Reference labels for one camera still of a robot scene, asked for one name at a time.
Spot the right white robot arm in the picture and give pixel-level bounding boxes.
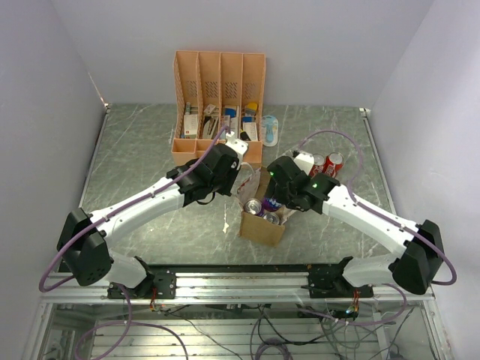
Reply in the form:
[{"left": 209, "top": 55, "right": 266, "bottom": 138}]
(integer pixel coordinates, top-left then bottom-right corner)
[{"left": 267, "top": 156, "right": 444, "bottom": 297}]

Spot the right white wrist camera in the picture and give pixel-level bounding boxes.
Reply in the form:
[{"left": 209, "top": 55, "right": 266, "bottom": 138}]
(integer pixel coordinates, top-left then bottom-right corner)
[{"left": 293, "top": 151, "right": 315, "bottom": 176}]

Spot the blue packaged razor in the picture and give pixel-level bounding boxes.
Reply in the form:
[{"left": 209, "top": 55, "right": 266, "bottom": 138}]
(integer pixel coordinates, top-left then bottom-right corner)
[{"left": 261, "top": 115, "right": 279, "bottom": 147}]

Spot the small white card box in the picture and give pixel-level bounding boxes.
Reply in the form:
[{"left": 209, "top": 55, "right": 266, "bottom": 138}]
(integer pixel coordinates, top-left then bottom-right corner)
[{"left": 243, "top": 122, "right": 259, "bottom": 141}]

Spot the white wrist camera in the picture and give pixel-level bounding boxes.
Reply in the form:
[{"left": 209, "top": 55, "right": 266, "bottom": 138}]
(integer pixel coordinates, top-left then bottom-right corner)
[
  {"left": 225, "top": 131, "right": 248, "bottom": 158},
  {"left": 293, "top": 151, "right": 315, "bottom": 176}
]

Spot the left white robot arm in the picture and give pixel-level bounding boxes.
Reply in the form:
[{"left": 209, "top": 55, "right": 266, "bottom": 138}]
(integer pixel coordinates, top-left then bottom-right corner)
[{"left": 57, "top": 139, "right": 248, "bottom": 298}]

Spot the peach plastic file organizer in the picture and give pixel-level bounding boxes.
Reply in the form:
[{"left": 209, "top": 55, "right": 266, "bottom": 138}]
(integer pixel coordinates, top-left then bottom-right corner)
[{"left": 172, "top": 50, "right": 266, "bottom": 165}]

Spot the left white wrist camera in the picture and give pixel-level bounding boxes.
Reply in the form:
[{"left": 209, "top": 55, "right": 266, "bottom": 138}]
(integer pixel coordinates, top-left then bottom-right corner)
[{"left": 225, "top": 131, "right": 248, "bottom": 158}]

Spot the aluminium mounting rail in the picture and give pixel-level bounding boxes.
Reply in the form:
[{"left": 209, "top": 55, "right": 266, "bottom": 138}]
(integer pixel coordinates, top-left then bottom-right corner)
[{"left": 35, "top": 264, "right": 436, "bottom": 305}]

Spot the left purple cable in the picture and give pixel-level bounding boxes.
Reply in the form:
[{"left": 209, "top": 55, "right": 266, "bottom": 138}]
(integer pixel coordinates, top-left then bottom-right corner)
[{"left": 38, "top": 125, "right": 230, "bottom": 293}]

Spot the white stationery box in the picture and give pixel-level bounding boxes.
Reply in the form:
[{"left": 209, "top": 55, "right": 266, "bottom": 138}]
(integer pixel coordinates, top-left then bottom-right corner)
[{"left": 183, "top": 113, "right": 198, "bottom": 139}]

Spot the red cola can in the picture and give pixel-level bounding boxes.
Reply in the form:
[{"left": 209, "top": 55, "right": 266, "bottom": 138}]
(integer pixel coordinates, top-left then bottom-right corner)
[
  {"left": 309, "top": 154, "right": 326, "bottom": 177},
  {"left": 323, "top": 152, "right": 344, "bottom": 178}
]

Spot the patterned canvas tote bag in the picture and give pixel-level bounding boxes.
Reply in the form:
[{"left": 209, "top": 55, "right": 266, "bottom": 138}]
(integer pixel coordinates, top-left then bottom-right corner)
[{"left": 234, "top": 167, "right": 296, "bottom": 247}]

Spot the purple fanta can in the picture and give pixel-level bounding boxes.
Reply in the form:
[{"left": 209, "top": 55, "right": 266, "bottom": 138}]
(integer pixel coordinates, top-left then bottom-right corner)
[
  {"left": 243, "top": 199, "right": 263, "bottom": 217},
  {"left": 262, "top": 197, "right": 283, "bottom": 212},
  {"left": 262, "top": 211, "right": 281, "bottom": 225}
]

